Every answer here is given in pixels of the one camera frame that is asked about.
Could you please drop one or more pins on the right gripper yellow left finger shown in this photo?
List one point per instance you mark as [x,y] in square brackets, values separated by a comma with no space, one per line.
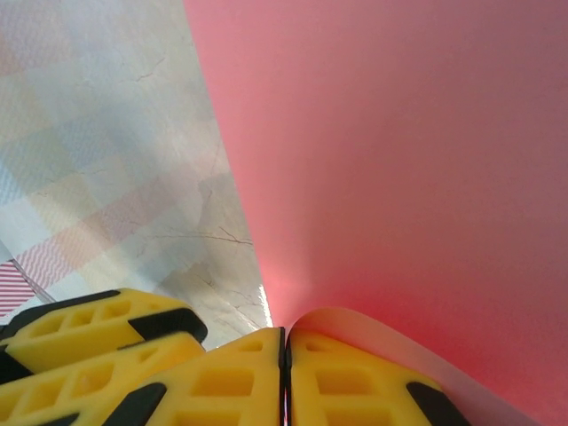
[231,390]

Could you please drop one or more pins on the pink paper sheet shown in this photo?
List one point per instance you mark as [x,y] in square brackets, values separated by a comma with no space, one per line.
[399,155]

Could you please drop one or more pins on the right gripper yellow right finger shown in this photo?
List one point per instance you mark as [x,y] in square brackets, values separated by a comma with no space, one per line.
[350,390]

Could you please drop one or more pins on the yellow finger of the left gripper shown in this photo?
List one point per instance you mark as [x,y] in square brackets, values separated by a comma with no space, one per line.
[80,390]
[89,319]

